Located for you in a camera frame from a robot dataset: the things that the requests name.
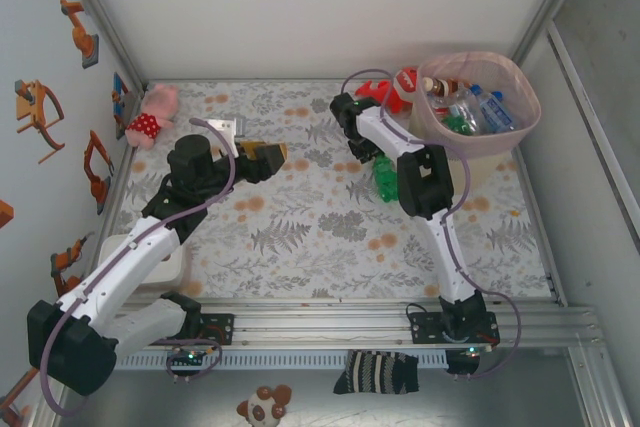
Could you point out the green Sprite bottle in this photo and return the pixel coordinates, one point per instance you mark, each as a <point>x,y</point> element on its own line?
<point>454,124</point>
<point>387,187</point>

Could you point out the brown coffee bottle red cap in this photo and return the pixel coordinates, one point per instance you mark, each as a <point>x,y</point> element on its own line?
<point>447,87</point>

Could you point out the crushed clear bottle blue cap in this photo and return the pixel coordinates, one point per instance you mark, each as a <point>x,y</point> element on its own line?
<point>467,112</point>

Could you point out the water bottle blue label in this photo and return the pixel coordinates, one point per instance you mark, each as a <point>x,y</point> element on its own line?
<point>495,114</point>

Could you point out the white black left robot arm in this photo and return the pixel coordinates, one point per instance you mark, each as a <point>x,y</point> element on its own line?
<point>130,257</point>

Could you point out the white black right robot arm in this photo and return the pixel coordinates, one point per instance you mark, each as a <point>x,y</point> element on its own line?
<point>425,182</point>

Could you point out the cream bin with pink liner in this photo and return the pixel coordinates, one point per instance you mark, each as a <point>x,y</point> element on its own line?
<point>500,147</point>

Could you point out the pink pig plush toy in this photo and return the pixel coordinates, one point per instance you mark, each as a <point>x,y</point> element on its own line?
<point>150,122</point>

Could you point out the red shark plush toy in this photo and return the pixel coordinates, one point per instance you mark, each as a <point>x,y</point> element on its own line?
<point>405,84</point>

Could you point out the white slotted box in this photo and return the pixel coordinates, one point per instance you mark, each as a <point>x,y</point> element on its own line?
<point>170,272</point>

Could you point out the small circuit board green light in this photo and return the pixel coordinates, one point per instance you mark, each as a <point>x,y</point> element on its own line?
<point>472,350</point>
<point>189,357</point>

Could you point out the black white striped sock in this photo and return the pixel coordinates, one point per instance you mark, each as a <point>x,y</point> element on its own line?
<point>375,372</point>

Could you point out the brown white plush toy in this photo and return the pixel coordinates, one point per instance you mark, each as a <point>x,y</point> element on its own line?
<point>260,407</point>

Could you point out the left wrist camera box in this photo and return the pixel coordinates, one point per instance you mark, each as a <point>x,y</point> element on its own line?
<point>222,125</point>

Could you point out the blue orange wall sticker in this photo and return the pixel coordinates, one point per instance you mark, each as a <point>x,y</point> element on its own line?
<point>120,92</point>

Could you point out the orange chair wall sticker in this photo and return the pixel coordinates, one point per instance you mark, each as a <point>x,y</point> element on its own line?
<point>30,112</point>

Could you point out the aluminium mounting rail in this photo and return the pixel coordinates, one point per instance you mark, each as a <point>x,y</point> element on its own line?
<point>320,327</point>

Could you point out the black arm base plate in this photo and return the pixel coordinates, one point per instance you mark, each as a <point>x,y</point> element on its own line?
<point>425,329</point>
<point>222,329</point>

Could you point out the orange block wall sticker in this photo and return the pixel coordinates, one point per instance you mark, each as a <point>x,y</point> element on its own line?
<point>5,214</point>

